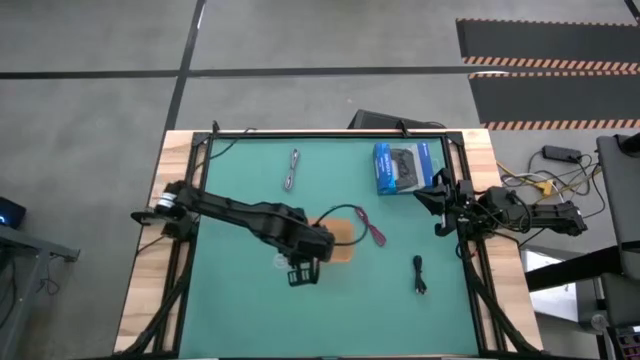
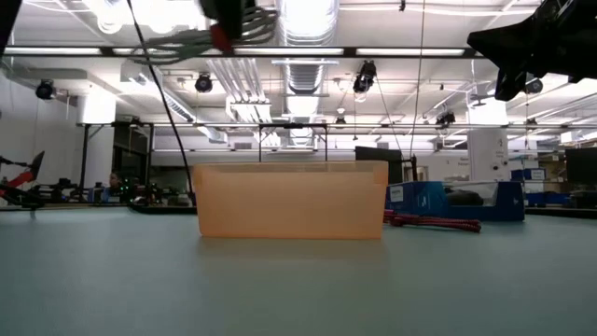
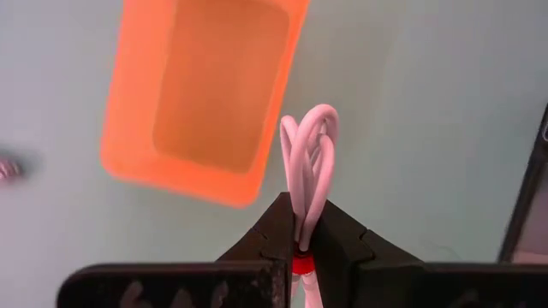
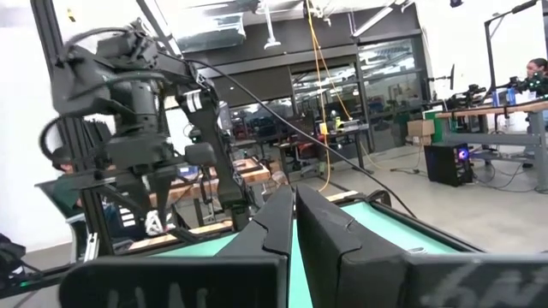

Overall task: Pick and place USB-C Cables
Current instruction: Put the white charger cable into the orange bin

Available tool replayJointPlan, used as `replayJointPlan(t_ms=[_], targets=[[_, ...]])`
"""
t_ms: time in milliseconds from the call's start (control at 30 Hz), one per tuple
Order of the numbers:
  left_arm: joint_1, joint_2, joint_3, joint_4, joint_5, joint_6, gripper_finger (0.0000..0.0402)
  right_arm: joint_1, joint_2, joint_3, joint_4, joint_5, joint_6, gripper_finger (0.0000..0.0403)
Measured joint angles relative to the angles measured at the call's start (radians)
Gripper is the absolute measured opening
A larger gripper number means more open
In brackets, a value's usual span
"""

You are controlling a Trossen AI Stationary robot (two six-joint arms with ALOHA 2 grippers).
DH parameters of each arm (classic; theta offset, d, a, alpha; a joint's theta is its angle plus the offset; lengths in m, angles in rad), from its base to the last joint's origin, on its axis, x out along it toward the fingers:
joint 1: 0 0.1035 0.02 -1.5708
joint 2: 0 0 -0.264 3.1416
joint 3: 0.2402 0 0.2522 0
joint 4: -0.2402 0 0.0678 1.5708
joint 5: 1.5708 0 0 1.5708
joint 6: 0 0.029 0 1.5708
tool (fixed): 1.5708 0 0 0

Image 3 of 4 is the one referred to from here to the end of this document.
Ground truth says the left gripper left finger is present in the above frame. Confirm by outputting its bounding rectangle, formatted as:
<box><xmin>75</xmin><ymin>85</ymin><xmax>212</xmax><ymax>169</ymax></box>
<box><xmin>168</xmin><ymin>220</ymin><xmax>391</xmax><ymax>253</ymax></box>
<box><xmin>57</xmin><ymin>191</ymin><xmax>296</xmax><ymax>308</ymax></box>

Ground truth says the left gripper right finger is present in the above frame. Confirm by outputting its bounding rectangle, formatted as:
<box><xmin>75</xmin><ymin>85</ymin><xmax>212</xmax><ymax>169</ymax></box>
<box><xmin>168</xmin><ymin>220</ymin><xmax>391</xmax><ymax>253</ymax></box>
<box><xmin>310</xmin><ymin>199</ymin><xmax>548</xmax><ymax>308</ymax></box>

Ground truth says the white USB-C cable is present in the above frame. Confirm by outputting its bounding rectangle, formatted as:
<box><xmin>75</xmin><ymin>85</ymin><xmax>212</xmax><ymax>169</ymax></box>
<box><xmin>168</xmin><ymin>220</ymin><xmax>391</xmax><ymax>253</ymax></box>
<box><xmin>279</xmin><ymin>104</ymin><xmax>340</xmax><ymax>308</ymax></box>

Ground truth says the pink braided USB-C cable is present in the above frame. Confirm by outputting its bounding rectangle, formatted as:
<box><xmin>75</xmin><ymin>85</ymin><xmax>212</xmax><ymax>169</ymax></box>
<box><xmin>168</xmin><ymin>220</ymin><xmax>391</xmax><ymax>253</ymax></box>
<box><xmin>0</xmin><ymin>157</ymin><xmax>23</xmax><ymax>181</ymax></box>

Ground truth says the orange translucent plastic bin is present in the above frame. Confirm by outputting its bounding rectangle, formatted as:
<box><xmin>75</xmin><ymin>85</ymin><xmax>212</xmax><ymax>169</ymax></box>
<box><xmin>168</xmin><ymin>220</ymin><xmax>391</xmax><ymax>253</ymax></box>
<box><xmin>99</xmin><ymin>0</ymin><xmax>312</xmax><ymax>210</ymax></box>

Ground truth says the black table edge rail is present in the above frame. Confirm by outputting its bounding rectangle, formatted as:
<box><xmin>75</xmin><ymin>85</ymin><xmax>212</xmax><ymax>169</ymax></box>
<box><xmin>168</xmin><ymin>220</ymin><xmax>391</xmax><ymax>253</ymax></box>
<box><xmin>497</xmin><ymin>102</ymin><xmax>548</xmax><ymax>264</ymax></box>

